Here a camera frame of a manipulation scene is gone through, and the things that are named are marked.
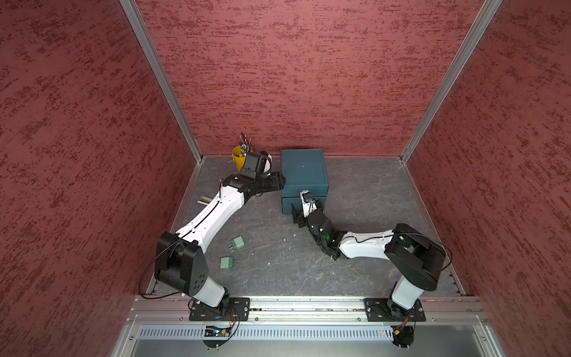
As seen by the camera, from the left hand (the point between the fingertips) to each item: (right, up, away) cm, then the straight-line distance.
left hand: (278, 185), depth 84 cm
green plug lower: (-20, -30, -1) cm, 35 cm away
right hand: (+9, -8, +4) cm, 13 cm away
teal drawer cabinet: (+10, +6, +4) cm, 12 cm away
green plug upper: (-17, -24, +4) cm, 29 cm away
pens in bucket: (-17, +19, +20) cm, 32 cm away
